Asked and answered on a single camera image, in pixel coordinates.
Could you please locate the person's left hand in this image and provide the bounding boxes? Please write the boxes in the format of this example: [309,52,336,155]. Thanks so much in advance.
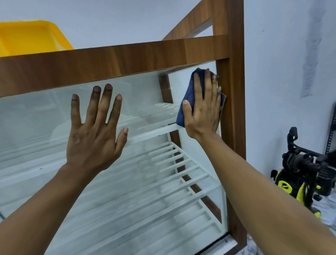
[66,84,129,182]

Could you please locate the person's right hand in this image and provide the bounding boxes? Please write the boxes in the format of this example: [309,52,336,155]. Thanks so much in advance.
[182,68,222,141]

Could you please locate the dark blue cleaning cloth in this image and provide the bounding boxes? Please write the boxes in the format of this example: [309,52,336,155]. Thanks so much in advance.
[176,67,227,128]

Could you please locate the person's right forearm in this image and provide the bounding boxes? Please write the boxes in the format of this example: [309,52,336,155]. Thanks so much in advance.
[195,131,336,255]

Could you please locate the person's left forearm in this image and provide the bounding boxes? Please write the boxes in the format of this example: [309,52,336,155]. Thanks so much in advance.
[0,163,98,255]

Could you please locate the white slatted cabinet shelf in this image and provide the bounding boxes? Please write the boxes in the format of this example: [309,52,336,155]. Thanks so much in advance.
[45,141,227,255]
[0,102,185,188]

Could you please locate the clear glass cabinet pane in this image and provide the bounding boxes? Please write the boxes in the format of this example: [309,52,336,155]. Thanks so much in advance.
[0,61,229,255]

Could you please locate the yellow plastic tray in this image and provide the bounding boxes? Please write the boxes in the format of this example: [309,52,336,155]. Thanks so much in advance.
[0,20,75,58]

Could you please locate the black and yellow pressure washer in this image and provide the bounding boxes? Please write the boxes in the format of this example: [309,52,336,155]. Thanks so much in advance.
[270,127,336,220]

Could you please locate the black perforated metal rack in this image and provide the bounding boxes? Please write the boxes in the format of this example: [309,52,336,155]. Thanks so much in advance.
[325,102,336,155]

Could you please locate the brown wooden display cabinet frame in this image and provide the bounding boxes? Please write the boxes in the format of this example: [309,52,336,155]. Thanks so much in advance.
[0,0,248,255]

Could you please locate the white cabinet base rail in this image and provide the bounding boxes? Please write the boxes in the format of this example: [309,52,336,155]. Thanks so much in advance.
[199,233,238,255]

